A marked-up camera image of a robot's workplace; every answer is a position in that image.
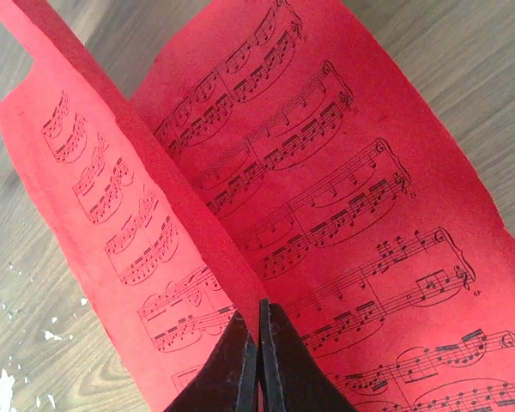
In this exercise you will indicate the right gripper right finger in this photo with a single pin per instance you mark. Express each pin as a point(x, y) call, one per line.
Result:
point(290, 378)

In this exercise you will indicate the white debris pile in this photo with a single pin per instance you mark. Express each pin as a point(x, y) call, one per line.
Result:
point(46, 332)

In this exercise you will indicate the red sheet music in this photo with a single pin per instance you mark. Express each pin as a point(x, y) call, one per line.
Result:
point(156, 266)
point(352, 203)

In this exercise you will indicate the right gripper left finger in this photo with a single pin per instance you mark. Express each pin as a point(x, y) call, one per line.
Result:
point(228, 380)

